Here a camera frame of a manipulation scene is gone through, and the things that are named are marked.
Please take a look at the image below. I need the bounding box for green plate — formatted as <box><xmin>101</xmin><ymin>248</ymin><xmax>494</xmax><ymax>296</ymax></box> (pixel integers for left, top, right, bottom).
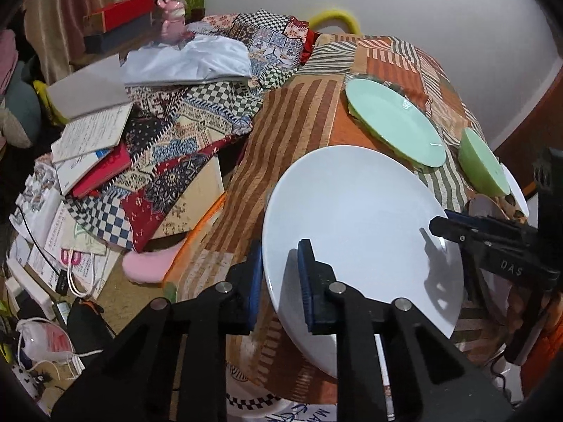
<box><xmin>344</xmin><ymin>78</ymin><xmax>447</xmax><ymax>168</ymax></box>

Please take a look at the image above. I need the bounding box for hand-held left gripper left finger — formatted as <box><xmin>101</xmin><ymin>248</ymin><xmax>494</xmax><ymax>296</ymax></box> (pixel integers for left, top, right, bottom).
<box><xmin>50</xmin><ymin>238</ymin><xmax>265</xmax><ymax>422</ymax></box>

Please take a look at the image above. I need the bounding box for pink scarf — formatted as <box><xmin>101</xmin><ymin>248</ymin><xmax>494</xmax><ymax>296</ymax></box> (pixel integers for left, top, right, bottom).
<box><xmin>0</xmin><ymin>30</ymin><xmax>22</xmax><ymax>97</ymax></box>

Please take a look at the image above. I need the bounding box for white paper bag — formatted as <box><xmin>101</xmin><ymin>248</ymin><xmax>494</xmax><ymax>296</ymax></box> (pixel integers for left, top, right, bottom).
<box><xmin>44</xmin><ymin>246</ymin><xmax>120</xmax><ymax>300</ymax></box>

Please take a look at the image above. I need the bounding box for white book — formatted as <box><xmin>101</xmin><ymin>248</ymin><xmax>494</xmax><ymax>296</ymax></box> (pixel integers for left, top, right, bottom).
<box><xmin>56</xmin><ymin>147</ymin><xmax>116</xmax><ymax>195</ymax></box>

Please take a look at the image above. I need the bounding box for white brown-spotted bowl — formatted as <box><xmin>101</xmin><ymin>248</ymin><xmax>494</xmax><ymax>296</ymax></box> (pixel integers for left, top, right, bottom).
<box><xmin>499</xmin><ymin>162</ymin><xmax>531</xmax><ymax>225</ymax></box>

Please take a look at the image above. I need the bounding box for yellow foam tube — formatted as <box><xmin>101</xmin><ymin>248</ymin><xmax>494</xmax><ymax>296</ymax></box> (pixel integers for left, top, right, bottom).
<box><xmin>310</xmin><ymin>8</ymin><xmax>362</xmax><ymax>34</ymax></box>

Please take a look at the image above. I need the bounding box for brown wooden furniture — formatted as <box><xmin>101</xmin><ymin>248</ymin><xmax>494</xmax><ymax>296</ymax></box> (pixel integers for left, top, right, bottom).
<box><xmin>493</xmin><ymin>57</ymin><xmax>563</xmax><ymax>173</ymax></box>

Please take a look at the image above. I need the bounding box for open handwritten notebook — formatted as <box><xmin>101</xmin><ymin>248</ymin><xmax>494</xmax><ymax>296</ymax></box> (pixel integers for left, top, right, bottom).
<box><xmin>50</xmin><ymin>103</ymin><xmax>133</xmax><ymax>164</ymax></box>

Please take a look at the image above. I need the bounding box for red book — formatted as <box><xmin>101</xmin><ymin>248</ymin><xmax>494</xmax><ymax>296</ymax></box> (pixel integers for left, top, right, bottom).
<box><xmin>71</xmin><ymin>144</ymin><xmax>133</xmax><ymax>199</ymax></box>

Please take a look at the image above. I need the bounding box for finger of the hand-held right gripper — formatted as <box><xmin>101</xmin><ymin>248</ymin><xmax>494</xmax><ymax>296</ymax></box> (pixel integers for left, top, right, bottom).
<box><xmin>429</xmin><ymin>215</ymin><xmax>539</xmax><ymax>256</ymax></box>
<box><xmin>445</xmin><ymin>209</ymin><xmax>498</xmax><ymax>223</ymax></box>

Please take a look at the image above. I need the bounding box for pale blue cloth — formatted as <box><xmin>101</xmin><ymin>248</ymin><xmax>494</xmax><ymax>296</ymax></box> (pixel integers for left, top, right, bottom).
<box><xmin>123</xmin><ymin>35</ymin><xmax>252</xmax><ymax>86</ymax></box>

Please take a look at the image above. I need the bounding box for white power strip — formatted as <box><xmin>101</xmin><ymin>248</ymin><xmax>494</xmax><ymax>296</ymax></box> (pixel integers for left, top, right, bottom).
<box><xmin>4</xmin><ymin>258</ymin><xmax>57</xmax><ymax>318</ymax></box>

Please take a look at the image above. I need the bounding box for white checkered print object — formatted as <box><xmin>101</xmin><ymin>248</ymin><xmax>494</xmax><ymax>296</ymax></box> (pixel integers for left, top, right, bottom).
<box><xmin>225</xmin><ymin>363</ymin><xmax>337</xmax><ymax>422</ymax></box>

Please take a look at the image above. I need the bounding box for beige board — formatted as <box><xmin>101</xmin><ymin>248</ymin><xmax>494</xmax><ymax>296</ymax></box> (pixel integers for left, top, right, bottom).
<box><xmin>150</xmin><ymin>156</ymin><xmax>226</xmax><ymax>242</ymax></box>

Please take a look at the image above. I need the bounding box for pink slipper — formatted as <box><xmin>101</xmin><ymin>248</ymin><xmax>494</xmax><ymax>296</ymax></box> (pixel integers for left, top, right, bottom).
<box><xmin>122</xmin><ymin>242</ymin><xmax>191</xmax><ymax>283</ymax></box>

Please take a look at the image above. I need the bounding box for white plate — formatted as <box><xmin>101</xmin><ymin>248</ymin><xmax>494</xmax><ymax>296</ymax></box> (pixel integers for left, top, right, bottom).
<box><xmin>261</xmin><ymin>145</ymin><xmax>464</xmax><ymax>379</ymax></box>

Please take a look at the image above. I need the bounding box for striped curtain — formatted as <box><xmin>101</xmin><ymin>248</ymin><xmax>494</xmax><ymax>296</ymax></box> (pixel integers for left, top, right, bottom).
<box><xmin>22</xmin><ymin>0</ymin><xmax>128</xmax><ymax>84</ymax></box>

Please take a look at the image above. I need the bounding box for red box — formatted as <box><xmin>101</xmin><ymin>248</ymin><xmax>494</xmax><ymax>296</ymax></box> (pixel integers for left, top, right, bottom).
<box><xmin>83</xmin><ymin>0</ymin><xmax>156</xmax><ymax>35</ymax></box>

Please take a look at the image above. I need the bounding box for pink figurine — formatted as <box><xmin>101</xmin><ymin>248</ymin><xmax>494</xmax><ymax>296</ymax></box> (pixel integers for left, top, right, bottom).
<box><xmin>156</xmin><ymin>0</ymin><xmax>194</xmax><ymax>45</ymax></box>

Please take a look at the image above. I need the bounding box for grey-blue plush toy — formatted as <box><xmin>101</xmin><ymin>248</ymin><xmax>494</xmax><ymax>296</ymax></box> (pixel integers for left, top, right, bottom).
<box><xmin>0</xmin><ymin>62</ymin><xmax>43</xmax><ymax>149</ymax></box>

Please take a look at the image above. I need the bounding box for pile of papers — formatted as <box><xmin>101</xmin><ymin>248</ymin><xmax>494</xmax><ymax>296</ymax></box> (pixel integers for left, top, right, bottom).
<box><xmin>9</xmin><ymin>162</ymin><xmax>72</xmax><ymax>249</ymax></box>

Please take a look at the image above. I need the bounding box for beige bowl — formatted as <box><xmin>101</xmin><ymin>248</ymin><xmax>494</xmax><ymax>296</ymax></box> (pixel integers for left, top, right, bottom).
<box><xmin>466</xmin><ymin>196</ymin><xmax>506</xmax><ymax>229</ymax></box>

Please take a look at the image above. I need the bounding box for grey cover notebook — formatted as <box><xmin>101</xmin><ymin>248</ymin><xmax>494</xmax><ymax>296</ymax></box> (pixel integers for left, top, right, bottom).
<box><xmin>46</xmin><ymin>54</ymin><xmax>133</xmax><ymax>120</ymax></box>

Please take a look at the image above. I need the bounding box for orange striped patchwork blanket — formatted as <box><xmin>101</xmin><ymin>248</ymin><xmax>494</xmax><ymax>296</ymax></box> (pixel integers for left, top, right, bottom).
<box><xmin>163</xmin><ymin>33</ymin><xmax>529</xmax><ymax>405</ymax></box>

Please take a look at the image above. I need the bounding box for white plastic bag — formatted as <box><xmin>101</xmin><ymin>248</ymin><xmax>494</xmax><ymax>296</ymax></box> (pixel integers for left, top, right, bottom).
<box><xmin>17</xmin><ymin>318</ymin><xmax>76</xmax><ymax>362</ymax></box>

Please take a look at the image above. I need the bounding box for green bowl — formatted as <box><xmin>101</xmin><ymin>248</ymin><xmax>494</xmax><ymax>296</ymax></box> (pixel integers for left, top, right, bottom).
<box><xmin>458</xmin><ymin>127</ymin><xmax>511</xmax><ymax>197</ymax></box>

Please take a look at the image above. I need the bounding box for dark grey box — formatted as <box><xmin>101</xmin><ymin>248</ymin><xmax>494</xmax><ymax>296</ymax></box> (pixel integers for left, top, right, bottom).
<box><xmin>83</xmin><ymin>20</ymin><xmax>156</xmax><ymax>54</ymax></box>

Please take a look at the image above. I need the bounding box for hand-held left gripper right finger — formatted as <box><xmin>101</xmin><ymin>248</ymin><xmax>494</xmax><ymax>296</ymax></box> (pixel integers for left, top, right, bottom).
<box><xmin>297</xmin><ymin>238</ymin><xmax>513</xmax><ymax>422</ymax></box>

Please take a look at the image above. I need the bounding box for checkered patchwork cloth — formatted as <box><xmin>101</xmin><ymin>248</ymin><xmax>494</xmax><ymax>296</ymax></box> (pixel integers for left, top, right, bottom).
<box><xmin>66</xmin><ymin>9</ymin><xmax>317</xmax><ymax>251</ymax></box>

